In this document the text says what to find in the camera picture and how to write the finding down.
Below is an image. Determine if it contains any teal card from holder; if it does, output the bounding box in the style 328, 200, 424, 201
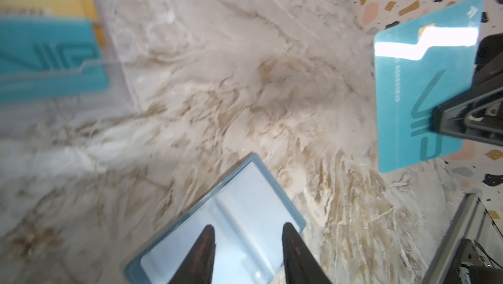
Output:
373, 0, 484, 173

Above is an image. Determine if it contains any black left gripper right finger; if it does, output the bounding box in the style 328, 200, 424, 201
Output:
282, 222, 331, 284

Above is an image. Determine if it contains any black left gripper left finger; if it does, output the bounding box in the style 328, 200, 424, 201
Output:
169, 224, 216, 284

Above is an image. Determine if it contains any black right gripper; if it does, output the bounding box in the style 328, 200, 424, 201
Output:
430, 33, 502, 146

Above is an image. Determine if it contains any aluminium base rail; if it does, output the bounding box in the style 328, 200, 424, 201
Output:
423, 194, 502, 283

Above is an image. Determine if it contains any teal VIP card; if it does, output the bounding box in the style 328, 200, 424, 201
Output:
1, 16, 110, 104

